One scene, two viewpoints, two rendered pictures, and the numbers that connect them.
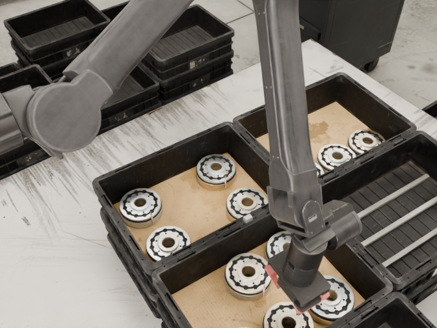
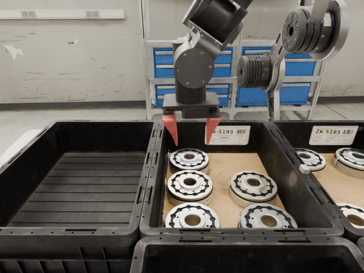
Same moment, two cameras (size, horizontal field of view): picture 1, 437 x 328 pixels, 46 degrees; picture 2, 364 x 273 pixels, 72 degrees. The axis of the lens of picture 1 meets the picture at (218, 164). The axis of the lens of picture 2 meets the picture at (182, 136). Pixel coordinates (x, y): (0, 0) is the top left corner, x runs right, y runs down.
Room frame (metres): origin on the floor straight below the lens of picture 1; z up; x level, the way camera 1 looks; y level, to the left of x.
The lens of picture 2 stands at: (0.72, -0.53, 1.22)
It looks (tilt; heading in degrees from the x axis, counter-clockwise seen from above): 28 degrees down; 123
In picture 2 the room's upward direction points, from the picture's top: straight up
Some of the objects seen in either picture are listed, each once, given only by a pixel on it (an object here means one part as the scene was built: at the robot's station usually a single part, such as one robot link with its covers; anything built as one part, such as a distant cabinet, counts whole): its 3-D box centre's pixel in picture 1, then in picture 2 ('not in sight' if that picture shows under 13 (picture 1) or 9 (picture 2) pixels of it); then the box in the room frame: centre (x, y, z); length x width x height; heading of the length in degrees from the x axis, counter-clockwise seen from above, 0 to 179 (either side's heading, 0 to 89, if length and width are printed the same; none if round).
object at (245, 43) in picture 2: not in sight; (237, 43); (-0.17, 1.73, 0.91); 1.70 x 0.10 x 0.05; 37
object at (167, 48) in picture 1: (182, 72); not in sight; (2.00, 0.17, 0.37); 0.40 x 0.30 x 0.45; 127
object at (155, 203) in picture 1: (140, 204); (357, 158); (0.80, 0.19, 0.86); 0.10 x 0.10 x 0.01
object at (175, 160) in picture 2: not in sight; (189, 158); (0.43, -0.05, 0.86); 0.10 x 0.10 x 0.01
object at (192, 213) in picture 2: (330, 295); (192, 220); (0.55, -0.24, 0.86); 0.05 x 0.05 x 0.01
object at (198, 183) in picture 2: (288, 323); (189, 182); (0.49, -0.14, 0.86); 0.05 x 0.05 x 0.01
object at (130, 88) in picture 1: (108, 114); not in sight; (1.76, 0.50, 0.31); 0.40 x 0.30 x 0.34; 127
